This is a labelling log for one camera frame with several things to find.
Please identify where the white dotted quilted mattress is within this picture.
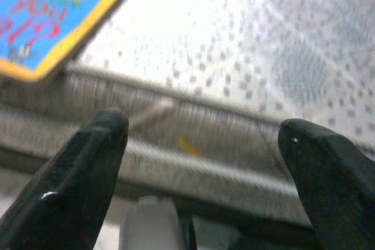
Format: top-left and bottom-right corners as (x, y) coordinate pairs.
(0, 0), (375, 174)

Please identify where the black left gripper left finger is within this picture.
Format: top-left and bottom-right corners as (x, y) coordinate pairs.
(0, 108), (129, 250)

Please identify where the grey bed base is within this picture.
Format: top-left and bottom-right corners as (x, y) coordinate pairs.
(0, 106), (311, 227)

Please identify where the blue yellow-edged children's book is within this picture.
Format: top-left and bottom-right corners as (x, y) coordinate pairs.
(0, 0), (127, 83)

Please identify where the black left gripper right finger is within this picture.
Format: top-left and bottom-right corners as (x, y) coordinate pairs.
(277, 118), (375, 250)

